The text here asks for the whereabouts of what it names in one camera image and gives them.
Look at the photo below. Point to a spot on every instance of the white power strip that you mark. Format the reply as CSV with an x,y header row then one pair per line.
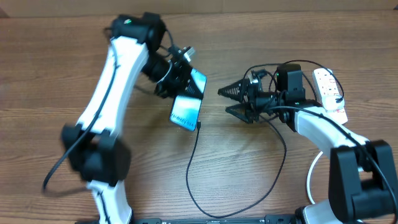
x,y
325,84

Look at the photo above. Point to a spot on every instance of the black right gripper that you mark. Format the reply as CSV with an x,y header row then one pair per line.
x,y
245,86

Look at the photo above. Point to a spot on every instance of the Samsung Galaxy smartphone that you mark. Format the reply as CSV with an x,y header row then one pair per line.
x,y
185,110

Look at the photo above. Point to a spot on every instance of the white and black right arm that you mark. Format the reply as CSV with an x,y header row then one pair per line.
x,y
362,176

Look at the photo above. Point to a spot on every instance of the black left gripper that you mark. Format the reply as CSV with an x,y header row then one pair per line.
x,y
183,68

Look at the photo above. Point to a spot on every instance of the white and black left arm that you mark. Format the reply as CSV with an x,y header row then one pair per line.
x,y
94,146

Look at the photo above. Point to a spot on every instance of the white charger plug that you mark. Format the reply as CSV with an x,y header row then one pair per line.
x,y
332,102

